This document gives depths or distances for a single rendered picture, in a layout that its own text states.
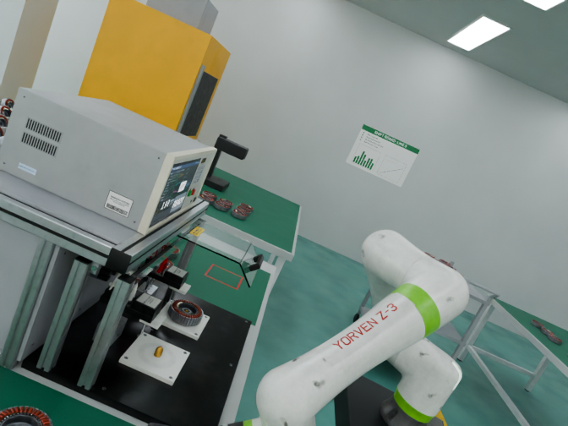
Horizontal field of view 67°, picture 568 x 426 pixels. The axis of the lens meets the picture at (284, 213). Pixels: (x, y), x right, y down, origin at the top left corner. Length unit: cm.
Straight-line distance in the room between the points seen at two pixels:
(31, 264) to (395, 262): 80
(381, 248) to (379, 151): 542
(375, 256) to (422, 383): 44
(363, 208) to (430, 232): 108
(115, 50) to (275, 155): 265
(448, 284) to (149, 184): 70
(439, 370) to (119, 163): 100
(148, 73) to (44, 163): 378
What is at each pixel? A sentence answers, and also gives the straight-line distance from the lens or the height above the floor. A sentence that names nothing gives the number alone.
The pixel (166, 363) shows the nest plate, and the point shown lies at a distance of 126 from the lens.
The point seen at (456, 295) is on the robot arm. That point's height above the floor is 131.
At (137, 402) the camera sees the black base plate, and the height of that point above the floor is 77.
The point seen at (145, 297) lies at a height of 92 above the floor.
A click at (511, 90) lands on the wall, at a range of 696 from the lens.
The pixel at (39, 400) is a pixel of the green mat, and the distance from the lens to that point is 112.
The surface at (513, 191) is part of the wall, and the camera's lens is 705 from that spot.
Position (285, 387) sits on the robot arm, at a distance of 78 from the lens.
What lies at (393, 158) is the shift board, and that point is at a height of 163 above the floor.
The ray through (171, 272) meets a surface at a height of 92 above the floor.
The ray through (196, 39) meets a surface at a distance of 476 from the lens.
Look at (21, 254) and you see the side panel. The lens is 107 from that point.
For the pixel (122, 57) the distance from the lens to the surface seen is 499.
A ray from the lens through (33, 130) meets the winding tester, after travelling 116.
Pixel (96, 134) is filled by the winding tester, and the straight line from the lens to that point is 108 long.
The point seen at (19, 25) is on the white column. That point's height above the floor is 126.
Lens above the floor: 150
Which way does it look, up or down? 11 degrees down
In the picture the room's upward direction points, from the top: 25 degrees clockwise
